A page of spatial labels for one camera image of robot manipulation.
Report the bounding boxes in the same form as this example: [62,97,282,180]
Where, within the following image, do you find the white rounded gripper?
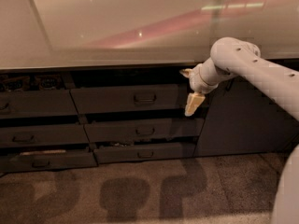
[179,63,218,117]

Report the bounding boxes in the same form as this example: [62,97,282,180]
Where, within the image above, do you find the dark items in left drawer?
[0,74,64,92]

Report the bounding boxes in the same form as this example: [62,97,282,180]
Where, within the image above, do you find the grey drawer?
[0,150,97,173]
[93,142,195,163]
[0,90,77,119]
[84,118,204,142]
[0,124,88,148]
[71,84,187,114]

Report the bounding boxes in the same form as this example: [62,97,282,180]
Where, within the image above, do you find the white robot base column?
[271,145,299,224]

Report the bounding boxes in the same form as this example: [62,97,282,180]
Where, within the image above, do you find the grey cabinet door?
[195,78,299,157]

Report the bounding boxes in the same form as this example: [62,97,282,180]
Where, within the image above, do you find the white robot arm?
[180,37,299,120]

